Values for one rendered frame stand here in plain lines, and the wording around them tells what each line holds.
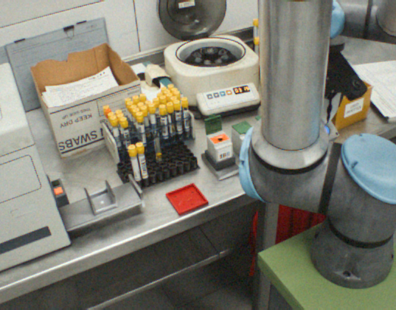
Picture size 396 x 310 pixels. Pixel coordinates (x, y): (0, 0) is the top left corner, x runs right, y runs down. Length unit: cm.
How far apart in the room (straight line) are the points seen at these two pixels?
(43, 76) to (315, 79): 93
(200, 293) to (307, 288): 112
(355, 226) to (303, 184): 11
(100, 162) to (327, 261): 60
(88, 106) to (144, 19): 45
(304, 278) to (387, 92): 74
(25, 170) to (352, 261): 56
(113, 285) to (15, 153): 93
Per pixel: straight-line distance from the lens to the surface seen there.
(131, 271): 161
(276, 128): 59
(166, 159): 103
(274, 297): 94
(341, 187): 65
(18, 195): 80
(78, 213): 91
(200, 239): 167
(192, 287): 186
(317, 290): 76
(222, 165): 99
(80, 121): 109
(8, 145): 74
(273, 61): 52
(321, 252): 76
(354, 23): 78
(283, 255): 80
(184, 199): 94
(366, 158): 65
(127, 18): 140
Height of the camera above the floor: 153
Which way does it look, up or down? 38 degrees down
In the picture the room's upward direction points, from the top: 4 degrees counter-clockwise
